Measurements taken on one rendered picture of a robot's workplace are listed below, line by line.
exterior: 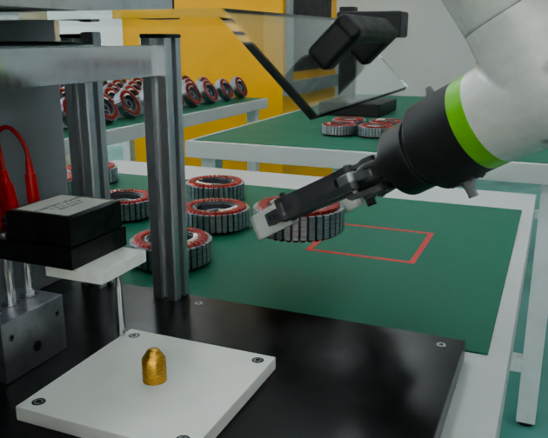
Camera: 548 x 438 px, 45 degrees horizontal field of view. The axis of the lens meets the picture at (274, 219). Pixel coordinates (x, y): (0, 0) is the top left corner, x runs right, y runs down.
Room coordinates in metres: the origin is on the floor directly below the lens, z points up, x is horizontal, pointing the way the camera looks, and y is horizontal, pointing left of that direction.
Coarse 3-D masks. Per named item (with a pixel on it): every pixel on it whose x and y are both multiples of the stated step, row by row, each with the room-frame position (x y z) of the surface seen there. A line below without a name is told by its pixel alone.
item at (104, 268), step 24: (24, 216) 0.49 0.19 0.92; (48, 216) 0.48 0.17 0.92; (72, 216) 0.47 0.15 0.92; (96, 216) 0.50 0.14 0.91; (120, 216) 0.53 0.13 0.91; (0, 240) 0.49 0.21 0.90; (24, 240) 0.49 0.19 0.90; (48, 240) 0.48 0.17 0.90; (72, 240) 0.47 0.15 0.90; (96, 240) 0.49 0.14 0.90; (120, 240) 0.52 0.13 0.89; (0, 264) 0.53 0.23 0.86; (24, 264) 0.55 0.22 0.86; (48, 264) 0.47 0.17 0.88; (72, 264) 0.47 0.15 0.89; (96, 264) 0.48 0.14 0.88; (120, 264) 0.48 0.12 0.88; (24, 288) 0.55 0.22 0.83
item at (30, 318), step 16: (0, 304) 0.54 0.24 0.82; (16, 304) 0.53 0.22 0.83; (32, 304) 0.54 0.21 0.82; (48, 304) 0.54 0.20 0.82; (0, 320) 0.50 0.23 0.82; (16, 320) 0.51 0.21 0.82; (32, 320) 0.53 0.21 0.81; (48, 320) 0.54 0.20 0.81; (0, 336) 0.49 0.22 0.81; (16, 336) 0.51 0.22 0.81; (32, 336) 0.52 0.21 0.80; (48, 336) 0.54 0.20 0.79; (64, 336) 0.56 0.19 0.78; (0, 352) 0.49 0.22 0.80; (16, 352) 0.51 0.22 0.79; (32, 352) 0.52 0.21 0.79; (48, 352) 0.54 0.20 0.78; (0, 368) 0.50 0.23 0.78; (16, 368) 0.50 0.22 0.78; (32, 368) 0.52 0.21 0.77
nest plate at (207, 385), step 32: (96, 352) 0.53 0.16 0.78; (128, 352) 0.53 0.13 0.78; (192, 352) 0.53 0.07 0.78; (224, 352) 0.53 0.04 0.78; (64, 384) 0.47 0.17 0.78; (96, 384) 0.47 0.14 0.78; (128, 384) 0.47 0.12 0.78; (160, 384) 0.47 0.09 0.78; (192, 384) 0.47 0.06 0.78; (224, 384) 0.47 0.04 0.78; (256, 384) 0.48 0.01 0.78; (32, 416) 0.43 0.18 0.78; (64, 416) 0.43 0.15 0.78; (96, 416) 0.43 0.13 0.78; (128, 416) 0.43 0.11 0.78; (160, 416) 0.43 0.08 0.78; (192, 416) 0.43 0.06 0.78; (224, 416) 0.43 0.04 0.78
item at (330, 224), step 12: (264, 204) 0.77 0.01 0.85; (336, 204) 0.78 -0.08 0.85; (312, 216) 0.73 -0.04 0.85; (324, 216) 0.74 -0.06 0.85; (336, 216) 0.75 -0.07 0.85; (288, 228) 0.73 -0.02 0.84; (300, 228) 0.73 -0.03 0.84; (312, 228) 0.73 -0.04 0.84; (324, 228) 0.74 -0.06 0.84; (336, 228) 0.75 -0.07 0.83; (276, 240) 0.74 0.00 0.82; (288, 240) 0.73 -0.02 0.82; (300, 240) 0.73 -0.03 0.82; (312, 240) 0.73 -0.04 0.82
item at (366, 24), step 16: (352, 16) 0.44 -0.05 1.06; (336, 32) 0.43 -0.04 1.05; (352, 32) 0.42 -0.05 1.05; (368, 32) 0.44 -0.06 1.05; (384, 32) 0.48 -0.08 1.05; (320, 48) 0.43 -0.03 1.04; (336, 48) 0.43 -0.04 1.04; (352, 48) 0.44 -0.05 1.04; (368, 48) 0.51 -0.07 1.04; (384, 48) 0.52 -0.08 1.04; (320, 64) 0.43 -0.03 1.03; (336, 64) 0.44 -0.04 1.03
